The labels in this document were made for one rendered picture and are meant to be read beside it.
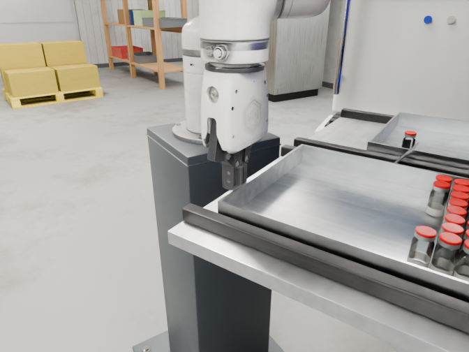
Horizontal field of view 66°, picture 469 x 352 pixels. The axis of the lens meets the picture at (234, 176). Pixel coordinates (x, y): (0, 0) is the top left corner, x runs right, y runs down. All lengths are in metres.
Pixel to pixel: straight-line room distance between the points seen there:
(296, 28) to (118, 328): 4.17
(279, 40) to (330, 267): 4.50
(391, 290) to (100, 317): 1.40
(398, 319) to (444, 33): 1.02
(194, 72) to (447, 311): 0.65
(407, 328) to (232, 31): 0.34
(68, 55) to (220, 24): 5.37
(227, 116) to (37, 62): 5.31
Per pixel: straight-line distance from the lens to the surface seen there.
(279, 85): 4.92
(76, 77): 5.43
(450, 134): 0.96
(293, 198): 0.55
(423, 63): 1.30
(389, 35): 1.30
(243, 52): 0.43
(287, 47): 4.92
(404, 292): 0.39
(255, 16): 0.43
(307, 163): 0.68
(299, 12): 0.46
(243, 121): 0.46
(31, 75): 5.31
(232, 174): 0.50
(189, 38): 0.83
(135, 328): 1.59
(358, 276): 0.40
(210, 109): 0.44
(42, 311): 1.79
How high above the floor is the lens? 1.14
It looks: 25 degrees down
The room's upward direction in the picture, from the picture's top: straight up
